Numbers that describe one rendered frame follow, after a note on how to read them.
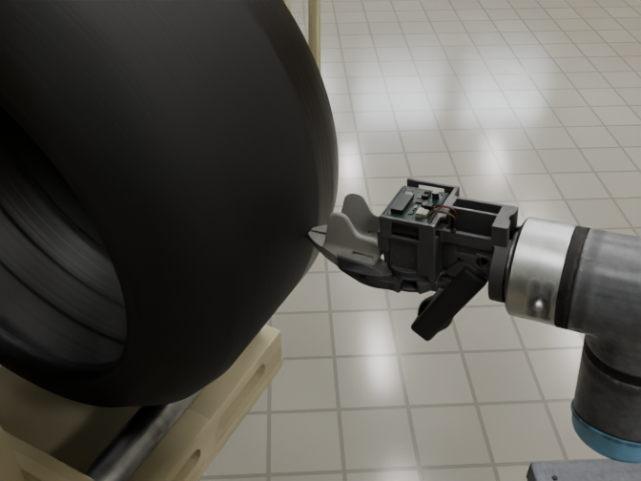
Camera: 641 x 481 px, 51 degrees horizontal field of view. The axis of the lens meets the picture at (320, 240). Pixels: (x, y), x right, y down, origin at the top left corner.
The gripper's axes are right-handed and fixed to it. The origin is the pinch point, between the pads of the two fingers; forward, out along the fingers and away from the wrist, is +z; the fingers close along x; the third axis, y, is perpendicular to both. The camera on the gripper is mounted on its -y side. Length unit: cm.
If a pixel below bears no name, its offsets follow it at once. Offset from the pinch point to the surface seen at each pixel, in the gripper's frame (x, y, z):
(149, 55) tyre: 11.4, 23.8, 6.0
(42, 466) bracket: 26.2, -17.1, 22.0
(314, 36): -237, -70, 137
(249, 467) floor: -33, -109, 52
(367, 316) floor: -99, -110, 47
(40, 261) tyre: 1.8, -13.8, 46.8
